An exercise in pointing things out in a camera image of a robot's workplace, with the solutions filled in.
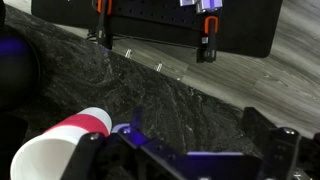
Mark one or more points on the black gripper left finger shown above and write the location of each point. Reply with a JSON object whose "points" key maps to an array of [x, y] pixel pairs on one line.
{"points": [[93, 156]]}

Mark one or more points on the red plastic cup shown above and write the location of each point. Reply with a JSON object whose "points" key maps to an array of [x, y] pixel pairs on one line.
{"points": [[43, 156]]}

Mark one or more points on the black breadboard plate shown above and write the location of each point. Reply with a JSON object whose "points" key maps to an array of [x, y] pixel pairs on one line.
{"points": [[166, 26]]}

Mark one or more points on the black gooseneck kettle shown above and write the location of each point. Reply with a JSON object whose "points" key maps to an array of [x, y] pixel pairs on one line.
{"points": [[13, 66]]}

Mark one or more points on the aluminium extrusion rail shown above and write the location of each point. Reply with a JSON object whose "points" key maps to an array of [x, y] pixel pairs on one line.
{"points": [[210, 4]]}

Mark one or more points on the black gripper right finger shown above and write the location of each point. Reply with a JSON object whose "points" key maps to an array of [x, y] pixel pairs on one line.
{"points": [[280, 153]]}

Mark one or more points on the black orange clamp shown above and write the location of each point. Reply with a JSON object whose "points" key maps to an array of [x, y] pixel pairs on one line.
{"points": [[104, 31], [210, 43]]}

